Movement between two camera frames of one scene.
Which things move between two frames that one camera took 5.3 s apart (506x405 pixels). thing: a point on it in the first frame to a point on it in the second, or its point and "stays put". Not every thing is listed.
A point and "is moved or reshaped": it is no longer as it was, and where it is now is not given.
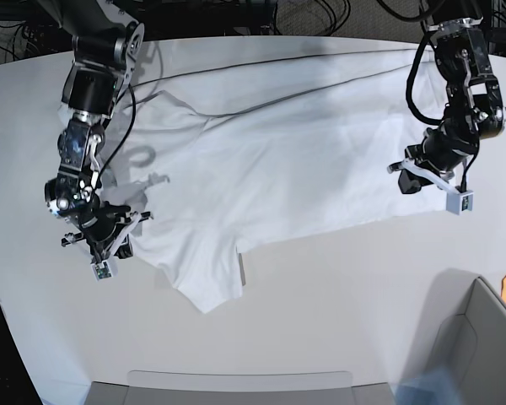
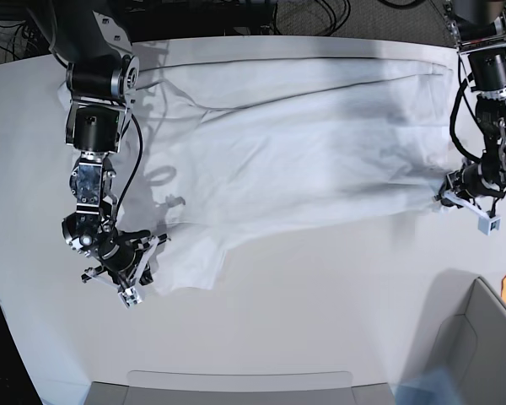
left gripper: (106, 229) to (126, 256)
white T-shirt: (223, 147) is moved or reshaped
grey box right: (472, 340) stays put
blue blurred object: (439, 386) stays put
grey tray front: (237, 387) stays put
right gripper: (440, 155) to (474, 186)
